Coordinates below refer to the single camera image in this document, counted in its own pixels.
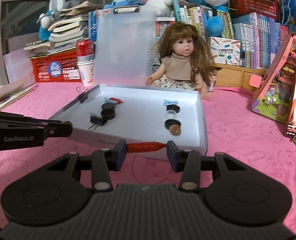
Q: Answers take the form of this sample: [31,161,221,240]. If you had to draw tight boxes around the blue white plush left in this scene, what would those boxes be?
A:
[37,10,54,41]

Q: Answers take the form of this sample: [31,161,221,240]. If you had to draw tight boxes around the white cardboard box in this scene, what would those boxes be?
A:
[51,84,208,155]

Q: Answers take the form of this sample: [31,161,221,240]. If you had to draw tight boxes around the wooden shelf box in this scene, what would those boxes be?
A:
[214,63,266,91]

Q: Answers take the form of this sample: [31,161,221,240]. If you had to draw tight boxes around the red marker pen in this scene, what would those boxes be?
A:
[127,142,166,153]

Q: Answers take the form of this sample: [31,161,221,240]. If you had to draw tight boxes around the black ring lid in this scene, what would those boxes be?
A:
[166,104,180,113]

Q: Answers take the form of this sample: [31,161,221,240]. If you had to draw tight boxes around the pink bunny towel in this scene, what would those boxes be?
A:
[0,83,296,233]

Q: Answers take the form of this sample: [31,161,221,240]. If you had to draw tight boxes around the stack of books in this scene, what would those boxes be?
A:
[24,0,103,55]

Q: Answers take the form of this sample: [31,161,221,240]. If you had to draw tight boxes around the brown walnut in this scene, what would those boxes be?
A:
[169,124,181,136]

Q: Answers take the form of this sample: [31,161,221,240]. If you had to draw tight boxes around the brown haired doll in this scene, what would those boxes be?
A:
[146,22,214,100]

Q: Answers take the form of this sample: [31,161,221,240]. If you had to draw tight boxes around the row of upright books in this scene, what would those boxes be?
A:
[152,0,290,71]

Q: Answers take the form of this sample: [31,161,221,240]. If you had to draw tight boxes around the pink toy house box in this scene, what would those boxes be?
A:
[251,32,296,123]

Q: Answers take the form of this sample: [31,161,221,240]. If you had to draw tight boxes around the black binder clip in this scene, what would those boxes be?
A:
[89,114,107,130]

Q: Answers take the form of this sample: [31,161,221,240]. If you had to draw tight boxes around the clear plastic dome capsule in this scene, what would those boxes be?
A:
[165,110,177,120]

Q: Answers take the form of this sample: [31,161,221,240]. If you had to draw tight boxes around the red basket on books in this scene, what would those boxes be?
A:
[229,0,279,20]

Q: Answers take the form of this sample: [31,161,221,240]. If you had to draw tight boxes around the white paper cup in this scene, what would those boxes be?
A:
[77,60,95,87]

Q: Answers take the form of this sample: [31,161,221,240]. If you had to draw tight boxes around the small binder clip on box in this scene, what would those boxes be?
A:
[76,87,89,103]

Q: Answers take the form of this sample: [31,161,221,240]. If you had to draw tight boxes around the black round lid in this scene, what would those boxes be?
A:
[101,109,115,121]

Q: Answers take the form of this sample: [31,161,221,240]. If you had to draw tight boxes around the small blue plush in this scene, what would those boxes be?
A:
[103,0,141,9]

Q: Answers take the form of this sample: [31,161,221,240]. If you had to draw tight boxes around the red plastic basket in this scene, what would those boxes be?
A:
[30,49,81,82]

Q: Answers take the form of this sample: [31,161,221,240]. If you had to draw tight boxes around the light blue hair clip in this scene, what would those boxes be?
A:
[163,99,178,106]

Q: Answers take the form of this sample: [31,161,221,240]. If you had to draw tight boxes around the red soda can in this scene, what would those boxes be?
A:
[76,38,95,62]

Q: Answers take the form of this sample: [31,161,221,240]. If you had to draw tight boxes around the translucent clipboard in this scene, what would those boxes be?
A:
[94,5,156,86]

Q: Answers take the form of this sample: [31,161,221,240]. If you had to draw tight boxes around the white colourful book box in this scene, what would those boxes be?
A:
[209,37,241,66]

